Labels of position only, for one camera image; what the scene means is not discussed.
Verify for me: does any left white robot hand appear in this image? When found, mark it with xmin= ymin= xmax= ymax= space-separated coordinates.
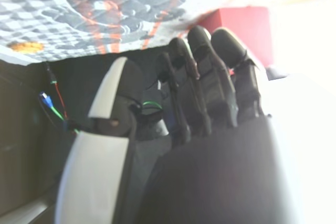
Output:
xmin=55 ymin=26 xmax=297 ymax=224

